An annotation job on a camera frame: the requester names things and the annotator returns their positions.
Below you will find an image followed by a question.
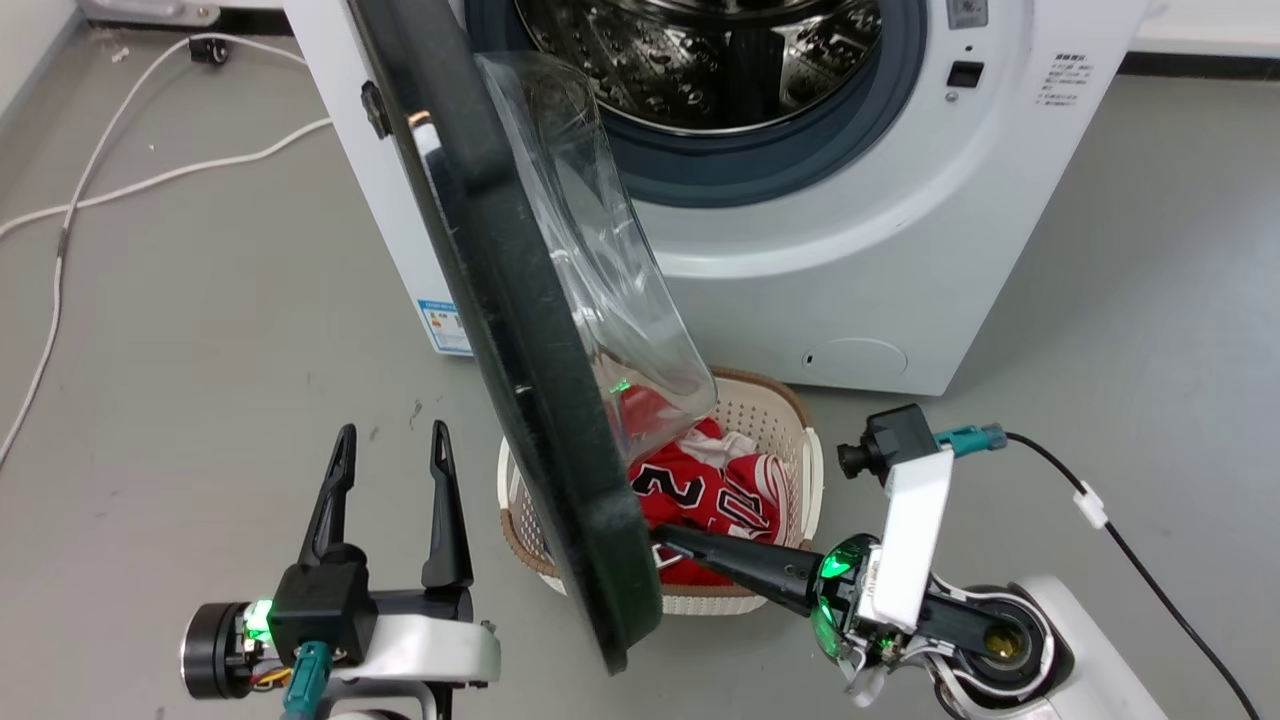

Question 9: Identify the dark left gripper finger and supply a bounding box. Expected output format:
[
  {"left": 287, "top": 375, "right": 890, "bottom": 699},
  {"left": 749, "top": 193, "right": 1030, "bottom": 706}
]
[
  {"left": 298, "top": 424, "right": 369, "bottom": 569},
  {"left": 421, "top": 420, "right": 475, "bottom": 591}
]

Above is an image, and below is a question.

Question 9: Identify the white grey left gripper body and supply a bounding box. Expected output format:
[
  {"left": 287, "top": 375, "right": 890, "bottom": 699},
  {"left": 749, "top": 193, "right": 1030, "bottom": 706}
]
[{"left": 350, "top": 588, "right": 501, "bottom": 691}]

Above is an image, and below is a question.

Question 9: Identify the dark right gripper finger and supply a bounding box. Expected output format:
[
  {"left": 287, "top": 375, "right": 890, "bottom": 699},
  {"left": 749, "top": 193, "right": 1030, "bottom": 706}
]
[{"left": 654, "top": 526, "right": 827, "bottom": 614}]

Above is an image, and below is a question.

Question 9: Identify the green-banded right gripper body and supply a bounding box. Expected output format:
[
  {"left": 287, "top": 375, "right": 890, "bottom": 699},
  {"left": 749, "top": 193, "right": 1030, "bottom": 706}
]
[{"left": 808, "top": 533, "right": 907, "bottom": 667}]

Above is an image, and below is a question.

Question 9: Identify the black-rimmed glass washer door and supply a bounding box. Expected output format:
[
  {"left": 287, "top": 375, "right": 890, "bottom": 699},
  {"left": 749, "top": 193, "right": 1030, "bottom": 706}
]
[{"left": 348, "top": 0, "right": 719, "bottom": 676}]

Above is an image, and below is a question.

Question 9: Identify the white front-load washing machine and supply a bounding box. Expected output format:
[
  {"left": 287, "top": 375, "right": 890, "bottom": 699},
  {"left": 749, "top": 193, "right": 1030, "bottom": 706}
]
[{"left": 283, "top": 0, "right": 1151, "bottom": 397}]

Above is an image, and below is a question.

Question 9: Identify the black door hinge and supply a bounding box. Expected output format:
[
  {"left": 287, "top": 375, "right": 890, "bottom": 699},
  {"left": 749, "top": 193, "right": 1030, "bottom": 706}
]
[{"left": 360, "top": 80, "right": 393, "bottom": 140}]

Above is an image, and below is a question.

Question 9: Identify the grey-blue rubber door gasket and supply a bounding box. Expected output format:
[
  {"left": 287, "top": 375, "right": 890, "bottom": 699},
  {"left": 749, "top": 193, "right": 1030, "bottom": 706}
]
[{"left": 464, "top": 0, "right": 930, "bottom": 209}]

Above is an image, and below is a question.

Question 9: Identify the steel washing drum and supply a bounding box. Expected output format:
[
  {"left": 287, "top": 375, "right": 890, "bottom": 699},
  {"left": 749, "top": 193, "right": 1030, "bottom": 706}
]
[{"left": 514, "top": 0, "right": 884, "bottom": 132}]

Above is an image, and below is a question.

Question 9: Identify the red basketball jersey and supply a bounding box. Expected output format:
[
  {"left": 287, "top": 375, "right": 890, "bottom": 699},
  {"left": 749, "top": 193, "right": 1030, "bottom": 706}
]
[{"left": 618, "top": 384, "right": 787, "bottom": 587}]

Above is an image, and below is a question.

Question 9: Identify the beige plastic laundry basket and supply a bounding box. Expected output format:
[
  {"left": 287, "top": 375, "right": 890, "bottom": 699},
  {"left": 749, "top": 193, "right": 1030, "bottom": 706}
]
[{"left": 497, "top": 367, "right": 826, "bottom": 616}]

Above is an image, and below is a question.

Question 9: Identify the blue energy label sticker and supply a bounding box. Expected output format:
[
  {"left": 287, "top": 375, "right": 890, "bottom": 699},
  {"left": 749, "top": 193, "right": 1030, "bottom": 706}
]
[{"left": 417, "top": 298, "right": 474, "bottom": 357}]

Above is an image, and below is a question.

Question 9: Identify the round white filter cover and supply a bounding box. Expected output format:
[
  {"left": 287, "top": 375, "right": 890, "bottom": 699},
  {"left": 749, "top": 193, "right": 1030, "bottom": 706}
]
[{"left": 803, "top": 337, "right": 910, "bottom": 381}]

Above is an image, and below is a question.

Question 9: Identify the grey flat base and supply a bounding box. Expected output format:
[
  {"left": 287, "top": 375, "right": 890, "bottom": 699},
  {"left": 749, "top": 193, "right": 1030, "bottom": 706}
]
[{"left": 78, "top": 0, "right": 222, "bottom": 28}]

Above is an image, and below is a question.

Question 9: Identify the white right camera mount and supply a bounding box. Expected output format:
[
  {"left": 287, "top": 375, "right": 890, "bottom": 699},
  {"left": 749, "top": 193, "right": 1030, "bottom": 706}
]
[{"left": 855, "top": 448, "right": 956, "bottom": 634}]

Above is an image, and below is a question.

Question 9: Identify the teal left camera connector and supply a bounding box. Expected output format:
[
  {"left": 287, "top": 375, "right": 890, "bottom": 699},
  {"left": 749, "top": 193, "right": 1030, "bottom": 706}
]
[{"left": 281, "top": 640, "right": 334, "bottom": 720}]

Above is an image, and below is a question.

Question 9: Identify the teal camera connector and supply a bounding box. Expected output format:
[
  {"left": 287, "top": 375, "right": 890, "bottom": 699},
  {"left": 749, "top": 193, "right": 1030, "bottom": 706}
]
[
  {"left": 281, "top": 640, "right": 334, "bottom": 720},
  {"left": 934, "top": 423, "right": 1010, "bottom": 459}
]

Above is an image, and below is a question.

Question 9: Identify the teal right camera connector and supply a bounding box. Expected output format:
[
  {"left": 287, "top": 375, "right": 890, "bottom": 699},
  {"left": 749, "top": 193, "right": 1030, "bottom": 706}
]
[{"left": 934, "top": 423, "right": 1010, "bottom": 459}]

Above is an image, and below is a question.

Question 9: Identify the white cable clip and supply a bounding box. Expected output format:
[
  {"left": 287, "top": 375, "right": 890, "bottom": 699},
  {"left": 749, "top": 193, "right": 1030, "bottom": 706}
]
[{"left": 1072, "top": 481, "right": 1110, "bottom": 530}]

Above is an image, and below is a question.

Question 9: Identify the black right camera cable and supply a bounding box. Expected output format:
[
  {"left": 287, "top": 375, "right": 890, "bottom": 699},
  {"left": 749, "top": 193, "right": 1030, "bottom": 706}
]
[{"left": 1004, "top": 431, "right": 1264, "bottom": 720}]

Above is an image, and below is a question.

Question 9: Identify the thin white floor cable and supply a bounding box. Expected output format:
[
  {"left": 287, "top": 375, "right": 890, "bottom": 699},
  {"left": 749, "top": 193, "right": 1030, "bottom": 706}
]
[
  {"left": 0, "top": 33, "right": 307, "bottom": 469},
  {"left": 0, "top": 117, "right": 333, "bottom": 241}
]

